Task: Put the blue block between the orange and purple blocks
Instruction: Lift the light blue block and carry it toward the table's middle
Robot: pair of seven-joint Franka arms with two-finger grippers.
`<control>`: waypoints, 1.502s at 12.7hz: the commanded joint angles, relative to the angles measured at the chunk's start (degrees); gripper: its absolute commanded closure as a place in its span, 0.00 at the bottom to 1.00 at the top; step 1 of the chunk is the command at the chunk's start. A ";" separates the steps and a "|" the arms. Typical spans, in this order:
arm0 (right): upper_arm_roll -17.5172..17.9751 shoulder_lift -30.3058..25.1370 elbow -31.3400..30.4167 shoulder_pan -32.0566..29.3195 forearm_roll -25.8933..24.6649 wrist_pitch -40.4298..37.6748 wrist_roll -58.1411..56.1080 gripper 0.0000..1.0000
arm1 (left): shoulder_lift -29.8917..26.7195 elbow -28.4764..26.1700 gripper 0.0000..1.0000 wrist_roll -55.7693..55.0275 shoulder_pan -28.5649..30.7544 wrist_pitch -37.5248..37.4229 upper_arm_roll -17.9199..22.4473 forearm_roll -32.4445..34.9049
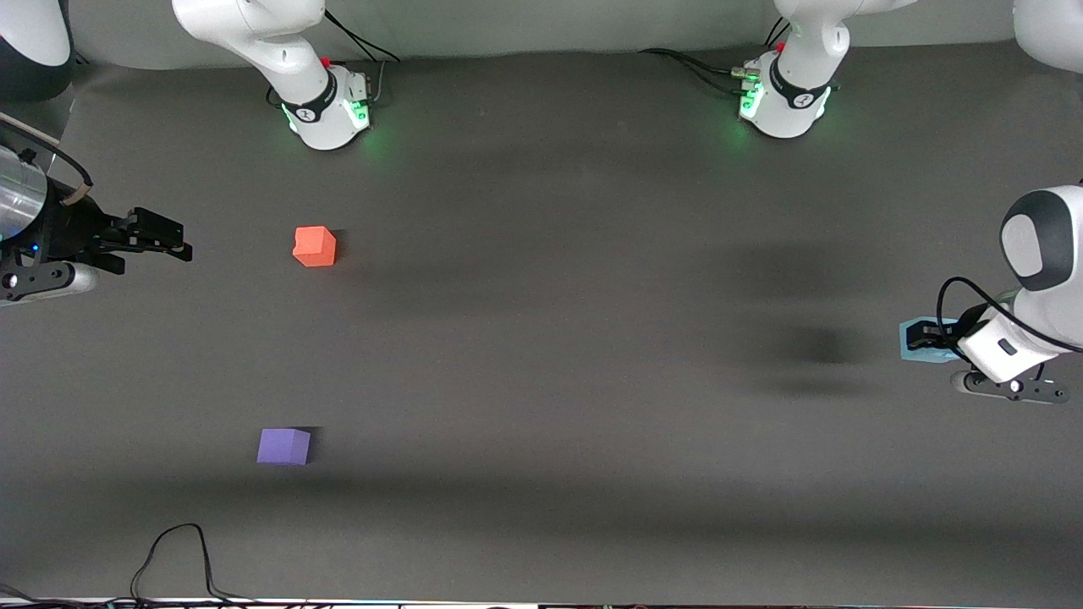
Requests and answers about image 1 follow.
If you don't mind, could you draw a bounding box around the light blue foam block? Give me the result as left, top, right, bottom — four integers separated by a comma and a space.
899, 316, 963, 365

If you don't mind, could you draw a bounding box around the orange foam block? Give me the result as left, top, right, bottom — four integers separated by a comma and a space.
293, 226, 338, 268

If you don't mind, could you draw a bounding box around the purple foam block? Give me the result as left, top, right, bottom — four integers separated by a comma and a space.
256, 428, 312, 466

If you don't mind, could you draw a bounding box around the dark grey table mat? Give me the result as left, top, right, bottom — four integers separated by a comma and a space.
0, 38, 1083, 606

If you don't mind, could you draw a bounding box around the black looped table cable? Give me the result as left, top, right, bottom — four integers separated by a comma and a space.
131, 523, 255, 603

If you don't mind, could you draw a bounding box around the black right arm base cable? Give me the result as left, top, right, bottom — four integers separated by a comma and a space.
324, 10, 400, 65

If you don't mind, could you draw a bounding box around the black arm base cable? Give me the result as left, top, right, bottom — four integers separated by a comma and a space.
639, 48, 754, 96
324, 10, 400, 65

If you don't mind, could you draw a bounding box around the black left arm base cable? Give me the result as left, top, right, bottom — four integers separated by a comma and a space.
639, 48, 754, 96

